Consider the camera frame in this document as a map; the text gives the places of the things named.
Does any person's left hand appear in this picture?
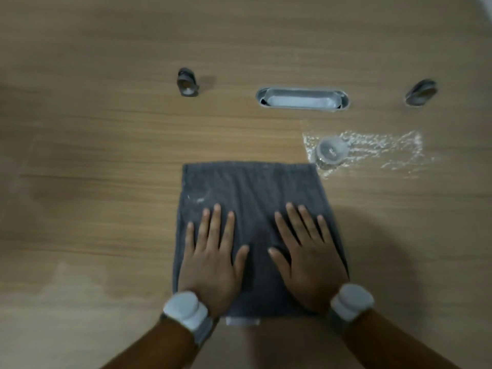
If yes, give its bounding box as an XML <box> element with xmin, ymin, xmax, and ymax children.
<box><xmin>178</xmin><ymin>203</ymin><xmax>250</xmax><ymax>319</ymax></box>

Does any person's right hand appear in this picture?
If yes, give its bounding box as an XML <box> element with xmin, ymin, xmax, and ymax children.
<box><xmin>268</xmin><ymin>202</ymin><xmax>351</xmax><ymax>315</ymax></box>

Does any grey cloth towel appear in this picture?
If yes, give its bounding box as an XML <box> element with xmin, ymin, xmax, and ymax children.
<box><xmin>172</xmin><ymin>161</ymin><xmax>351</xmax><ymax>327</ymax></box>

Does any clear plastic shaker jar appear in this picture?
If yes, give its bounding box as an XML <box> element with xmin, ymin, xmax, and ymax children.
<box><xmin>315</xmin><ymin>136</ymin><xmax>350</xmax><ymax>169</ymax></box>

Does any white wrist tracker grey band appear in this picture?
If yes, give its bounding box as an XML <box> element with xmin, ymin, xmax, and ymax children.
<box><xmin>159</xmin><ymin>291</ymin><xmax>214</xmax><ymax>346</ymax></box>
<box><xmin>326</xmin><ymin>284</ymin><xmax>376</xmax><ymax>335</ymax></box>

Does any spilled white powder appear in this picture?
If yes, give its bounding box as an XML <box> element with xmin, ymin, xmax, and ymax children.
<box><xmin>302</xmin><ymin>129</ymin><xmax>439</xmax><ymax>179</ymax></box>

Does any metal partition clamp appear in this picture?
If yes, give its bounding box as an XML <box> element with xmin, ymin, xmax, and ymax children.
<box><xmin>404</xmin><ymin>78</ymin><xmax>439</xmax><ymax>107</ymax></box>
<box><xmin>176</xmin><ymin>67</ymin><xmax>200</xmax><ymax>98</ymax></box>

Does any silver oval cable grommet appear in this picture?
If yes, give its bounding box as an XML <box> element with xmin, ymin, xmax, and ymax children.
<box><xmin>255</xmin><ymin>87</ymin><xmax>351</xmax><ymax>112</ymax></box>

